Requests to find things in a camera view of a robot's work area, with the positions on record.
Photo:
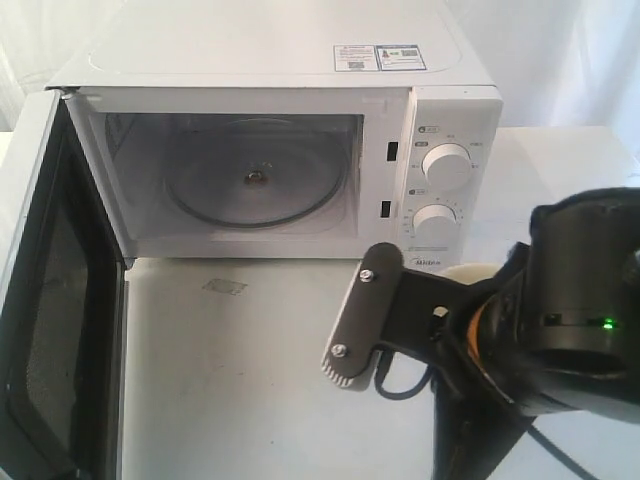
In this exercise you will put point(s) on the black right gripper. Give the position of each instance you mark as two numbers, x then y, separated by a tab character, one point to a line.
484	402

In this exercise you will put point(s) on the beige bowl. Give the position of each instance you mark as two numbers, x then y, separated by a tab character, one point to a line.
470	273

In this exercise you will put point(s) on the white microwave door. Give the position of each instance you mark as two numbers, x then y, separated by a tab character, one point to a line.
63	306

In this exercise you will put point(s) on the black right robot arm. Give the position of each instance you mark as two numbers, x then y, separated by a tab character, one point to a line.
555	330

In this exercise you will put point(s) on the white microwave body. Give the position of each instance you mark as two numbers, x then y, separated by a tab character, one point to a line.
158	69

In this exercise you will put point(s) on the lower white control knob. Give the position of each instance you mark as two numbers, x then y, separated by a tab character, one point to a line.
435	223

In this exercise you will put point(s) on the white control knob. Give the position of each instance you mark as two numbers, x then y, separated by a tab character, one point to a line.
435	223
447	167

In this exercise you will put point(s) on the upper white control knob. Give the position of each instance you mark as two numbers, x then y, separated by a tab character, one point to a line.
447	167

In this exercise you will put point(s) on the clear tape patch on table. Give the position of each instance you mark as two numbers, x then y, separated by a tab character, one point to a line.
224	286

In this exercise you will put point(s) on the blue white warning sticker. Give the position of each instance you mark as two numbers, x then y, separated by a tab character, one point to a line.
378	58

